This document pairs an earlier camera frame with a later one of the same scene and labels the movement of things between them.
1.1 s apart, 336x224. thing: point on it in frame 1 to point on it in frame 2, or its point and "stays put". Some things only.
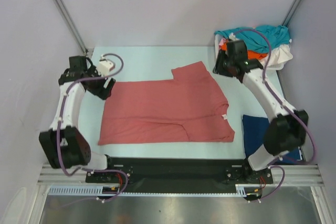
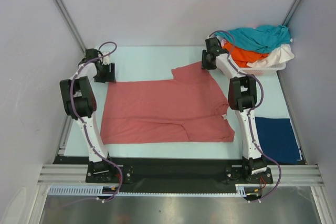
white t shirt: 278,55 stays put
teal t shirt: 254,42 stays put
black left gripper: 102,92 to 109,77
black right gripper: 221,56 to 204,65
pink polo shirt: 189,108 stays put
